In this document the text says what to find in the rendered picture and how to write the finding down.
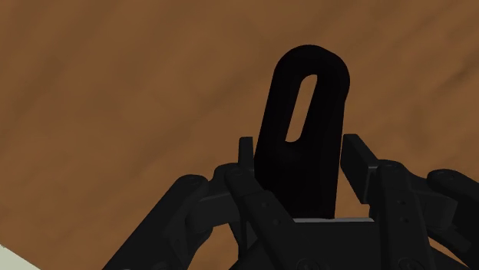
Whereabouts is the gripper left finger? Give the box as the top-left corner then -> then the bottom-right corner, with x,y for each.
101,136 -> 300,270

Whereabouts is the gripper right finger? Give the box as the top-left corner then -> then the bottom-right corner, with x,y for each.
339,133 -> 479,270

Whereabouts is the black slotted handle tool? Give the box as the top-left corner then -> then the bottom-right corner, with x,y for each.
253,44 -> 351,220

